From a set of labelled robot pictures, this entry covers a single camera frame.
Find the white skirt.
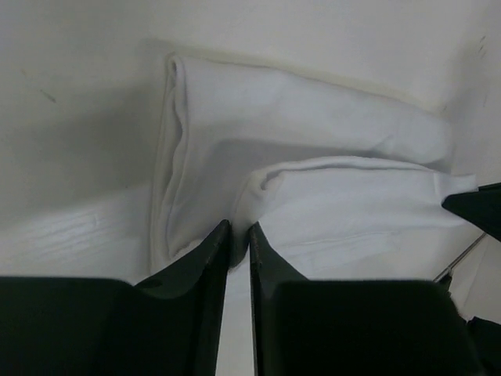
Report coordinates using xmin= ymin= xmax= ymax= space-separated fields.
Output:
xmin=148 ymin=52 xmax=488 ymax=376

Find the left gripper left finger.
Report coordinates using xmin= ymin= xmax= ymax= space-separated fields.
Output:
xmin=1 ymin=221 xmax=231 ymax=375

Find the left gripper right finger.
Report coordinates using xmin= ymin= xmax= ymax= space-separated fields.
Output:
xmin=249 ymin=225 xmax=488 ymax=375

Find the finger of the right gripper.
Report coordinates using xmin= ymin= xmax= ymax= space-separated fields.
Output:
xmin=442 ymin=184 xmax=501 ymax=235

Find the aluminium table frame rail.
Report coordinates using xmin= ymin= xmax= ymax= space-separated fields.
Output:
xmin=433 ymin=233 xmax=487 ymax=289

